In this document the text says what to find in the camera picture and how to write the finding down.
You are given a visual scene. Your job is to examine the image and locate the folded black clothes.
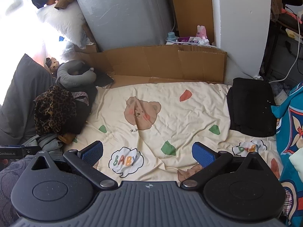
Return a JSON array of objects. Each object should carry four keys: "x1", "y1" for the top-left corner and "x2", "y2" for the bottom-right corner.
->
[{"x1": 226, "y1": 78, "x2": 277, "y2": 138}]

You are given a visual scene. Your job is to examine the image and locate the dark floral garment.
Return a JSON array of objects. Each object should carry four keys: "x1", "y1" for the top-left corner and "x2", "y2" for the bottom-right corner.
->
[{"x1": 71, "y1": 91, "x2": 89, "y2": 106}]

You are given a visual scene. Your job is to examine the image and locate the white pillow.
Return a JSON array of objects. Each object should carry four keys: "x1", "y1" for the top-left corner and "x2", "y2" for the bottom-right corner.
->
[{"x1": 37, "y1": 0, "x2": 96, "y2": 49}]

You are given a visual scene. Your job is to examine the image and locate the white cable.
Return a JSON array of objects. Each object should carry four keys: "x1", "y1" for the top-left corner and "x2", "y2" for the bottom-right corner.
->
[{"x1": 256, "y1": 12, "x2": 303, "y2": 84}]

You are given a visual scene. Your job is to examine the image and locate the person's patterned trouser leg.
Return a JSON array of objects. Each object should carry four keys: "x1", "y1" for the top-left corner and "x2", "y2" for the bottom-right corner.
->
[{"x1": 0, "y1": 156, "x2": 31, "y2": 220}]

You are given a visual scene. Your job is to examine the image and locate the cream bear print bedsheet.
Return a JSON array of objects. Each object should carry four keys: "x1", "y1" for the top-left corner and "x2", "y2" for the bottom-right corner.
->
[{"x1": 62, "y1": 82, "x2": 284, "y2": 190}]

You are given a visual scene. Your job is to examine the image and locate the mustard brown cloth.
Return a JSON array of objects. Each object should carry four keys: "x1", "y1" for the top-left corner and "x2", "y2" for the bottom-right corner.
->
[{"x1": 58, "y1": 134, "x2": 76, "y2": 145}]

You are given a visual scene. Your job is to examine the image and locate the white purple printed packet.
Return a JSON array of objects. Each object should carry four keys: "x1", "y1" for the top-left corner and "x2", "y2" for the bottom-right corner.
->
[{"x1": 176, "y1": 36, "x2": 210, "y2": 46}]

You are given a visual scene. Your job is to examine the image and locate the pile of black clothes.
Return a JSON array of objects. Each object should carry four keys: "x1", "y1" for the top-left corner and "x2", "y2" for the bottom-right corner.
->
[{"x1": 57, "y1": 72, "x2": 114, "y2": 135}]

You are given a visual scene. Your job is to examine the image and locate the pale green cloth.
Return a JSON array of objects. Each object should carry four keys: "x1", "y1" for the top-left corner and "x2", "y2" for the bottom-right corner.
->
[{"x1": 291, "y1": 148, "x2": 303, "y2": 171}]

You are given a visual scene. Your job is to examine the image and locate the grey neck pillow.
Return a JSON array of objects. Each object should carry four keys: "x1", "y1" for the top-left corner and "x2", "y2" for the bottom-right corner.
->
[{"x1": 56, "y1": 60, "x2": 97, "y2": 87}]

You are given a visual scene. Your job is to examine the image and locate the grey fluffy rug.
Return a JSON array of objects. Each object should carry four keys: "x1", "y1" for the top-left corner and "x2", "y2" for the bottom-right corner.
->
[{"x1": 270, "y1": 82, "x2": 290, "y2": 104}]

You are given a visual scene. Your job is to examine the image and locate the grey laptop bag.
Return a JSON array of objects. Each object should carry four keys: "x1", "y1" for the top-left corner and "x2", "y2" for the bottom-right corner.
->
[{"x1": 270, "y1": 32, "x2": 303, "y2": 76}]

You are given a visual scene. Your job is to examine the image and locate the small brown plush bear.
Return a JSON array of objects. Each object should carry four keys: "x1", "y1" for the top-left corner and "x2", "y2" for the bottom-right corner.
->
[{"x1": 46, "y1": 57, "x2": 59, "y2": 72}]

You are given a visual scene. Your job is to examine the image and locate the leopard print garment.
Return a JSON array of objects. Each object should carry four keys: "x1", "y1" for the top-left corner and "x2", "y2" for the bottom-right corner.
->
[{"x1": 34, "y1": 86, "x2": 77, "y2": 136}]

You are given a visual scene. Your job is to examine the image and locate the light blue bottle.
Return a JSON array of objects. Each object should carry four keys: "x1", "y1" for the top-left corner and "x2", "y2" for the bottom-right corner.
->
[{"x1": 166, "y1": 31, "x2": 178, "y2": 43}]

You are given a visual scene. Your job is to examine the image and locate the grey plastic-wrapped mattress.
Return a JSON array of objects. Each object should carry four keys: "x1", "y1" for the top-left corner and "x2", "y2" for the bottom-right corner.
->
[{"x1": 70, "y1": 0, "x2": 177, "y2": 52}]

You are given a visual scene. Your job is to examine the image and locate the teal printed blanket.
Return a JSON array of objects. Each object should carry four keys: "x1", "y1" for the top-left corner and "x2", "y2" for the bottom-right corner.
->
[{"x1": 271, "y1": 83, "x2": 303, "y2": 226}]

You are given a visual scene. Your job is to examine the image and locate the tall brown cardboard box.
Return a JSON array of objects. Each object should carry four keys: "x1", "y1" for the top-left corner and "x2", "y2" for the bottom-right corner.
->
[{"x1": 166, "y1": 0, "x2": 216, "y2": 45}]

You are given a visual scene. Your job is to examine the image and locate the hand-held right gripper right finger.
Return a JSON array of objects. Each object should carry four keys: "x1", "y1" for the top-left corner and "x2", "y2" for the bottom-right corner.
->
[{"x1": 180, "y1": 142, "x2": 270, "y2": 190}]

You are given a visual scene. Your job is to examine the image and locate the brown cardboard sheet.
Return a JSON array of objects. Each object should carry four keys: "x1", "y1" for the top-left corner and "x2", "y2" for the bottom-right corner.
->
[{"x1": 82, "y1": 45, "x2": 228, "y2": 89}]

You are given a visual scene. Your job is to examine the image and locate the grey green garment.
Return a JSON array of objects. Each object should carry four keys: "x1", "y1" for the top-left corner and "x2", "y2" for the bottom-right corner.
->
[{"x1": 22, "y1": 134, "x2": 64, "y2": 158}]

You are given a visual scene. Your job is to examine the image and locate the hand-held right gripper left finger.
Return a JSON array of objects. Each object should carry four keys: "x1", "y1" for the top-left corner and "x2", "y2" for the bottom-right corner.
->
[{"x1": 24, "y1": 141, "x2": 118, "y2": 190}]

